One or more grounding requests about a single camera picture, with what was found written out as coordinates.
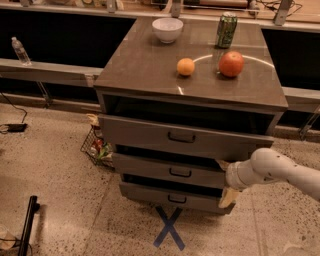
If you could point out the black power adapter with cable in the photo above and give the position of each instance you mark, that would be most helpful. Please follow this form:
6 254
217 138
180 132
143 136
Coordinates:
14 128

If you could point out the grey drawer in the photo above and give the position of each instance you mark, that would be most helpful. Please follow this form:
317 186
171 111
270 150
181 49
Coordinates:
169 171
180 139
173 198

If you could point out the black bar stand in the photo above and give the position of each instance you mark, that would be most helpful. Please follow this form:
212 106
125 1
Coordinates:
33 207

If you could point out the grey drawer cabinet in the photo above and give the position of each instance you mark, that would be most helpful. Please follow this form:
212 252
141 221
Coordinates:
141 81

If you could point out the red apple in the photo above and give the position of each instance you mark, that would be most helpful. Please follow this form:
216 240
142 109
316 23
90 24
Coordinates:
231 64

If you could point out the grey metal shelf rail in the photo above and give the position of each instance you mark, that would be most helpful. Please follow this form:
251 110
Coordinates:
49 73

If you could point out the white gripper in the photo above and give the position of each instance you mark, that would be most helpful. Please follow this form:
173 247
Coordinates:
232 177

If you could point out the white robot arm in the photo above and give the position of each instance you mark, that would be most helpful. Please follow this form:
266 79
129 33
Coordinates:
267 166

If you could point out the wire basket with items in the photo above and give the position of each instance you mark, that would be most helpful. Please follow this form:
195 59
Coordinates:
95 147

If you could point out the clear plastic water bottle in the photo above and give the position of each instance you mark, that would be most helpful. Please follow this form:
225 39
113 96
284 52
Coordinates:
20 51

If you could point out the blue tape cross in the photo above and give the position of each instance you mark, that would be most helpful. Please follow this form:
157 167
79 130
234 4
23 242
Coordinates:
169 228

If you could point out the grey bottom drawer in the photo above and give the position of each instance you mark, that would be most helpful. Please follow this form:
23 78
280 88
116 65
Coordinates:
173 198

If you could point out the grey top drawer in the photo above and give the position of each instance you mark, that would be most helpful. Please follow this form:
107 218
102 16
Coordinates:
180 139

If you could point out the orange fruit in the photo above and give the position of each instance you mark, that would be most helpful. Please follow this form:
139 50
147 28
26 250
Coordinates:
185 67

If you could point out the green soda can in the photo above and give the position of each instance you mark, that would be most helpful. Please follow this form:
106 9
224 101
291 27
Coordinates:
226 29

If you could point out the white bowl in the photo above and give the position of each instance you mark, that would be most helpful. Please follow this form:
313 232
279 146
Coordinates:
167 30

